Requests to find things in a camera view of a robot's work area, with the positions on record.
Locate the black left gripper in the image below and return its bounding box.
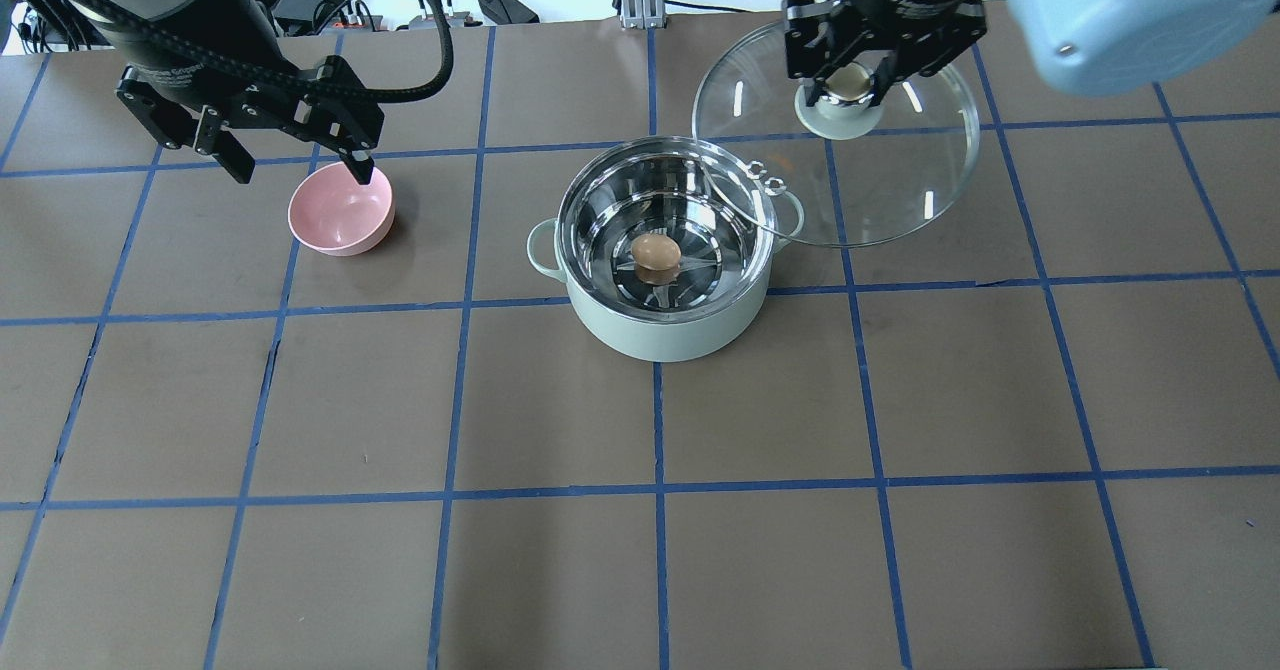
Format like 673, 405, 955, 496
115, 46, 385, 186

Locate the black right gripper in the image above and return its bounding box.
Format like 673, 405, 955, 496
782, 0, 986, 108

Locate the glass pot lid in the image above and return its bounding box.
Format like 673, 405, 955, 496
691, 22, 980, 249

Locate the brown egg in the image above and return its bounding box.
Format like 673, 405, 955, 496
630, 233, 684, 273

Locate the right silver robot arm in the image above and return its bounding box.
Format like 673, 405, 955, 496
782, 0, 1277, 106

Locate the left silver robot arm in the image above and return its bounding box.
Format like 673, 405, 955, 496
69, 0, 384, 184

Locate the mint green electric pot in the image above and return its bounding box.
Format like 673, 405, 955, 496
526, 135, 806, 363

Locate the pink bowl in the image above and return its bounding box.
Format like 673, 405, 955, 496
287, 163, 396, 257

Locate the black power adapter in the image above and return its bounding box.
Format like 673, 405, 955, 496
477, 0, 541, 26

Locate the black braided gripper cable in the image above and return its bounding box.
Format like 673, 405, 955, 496
29, 0, 456, 102

